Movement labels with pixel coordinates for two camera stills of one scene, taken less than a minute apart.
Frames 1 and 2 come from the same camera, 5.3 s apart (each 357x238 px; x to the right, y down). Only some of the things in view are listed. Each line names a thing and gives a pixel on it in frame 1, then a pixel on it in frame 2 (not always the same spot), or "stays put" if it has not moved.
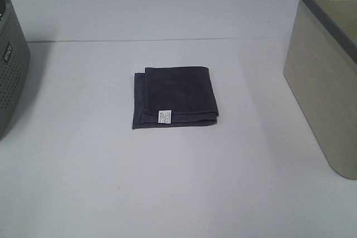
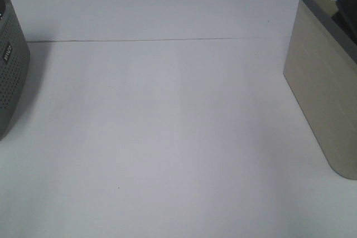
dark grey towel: (173, 96) → (347, 13)
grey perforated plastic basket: (14, 59) stays put
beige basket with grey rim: (320, 67) stays put
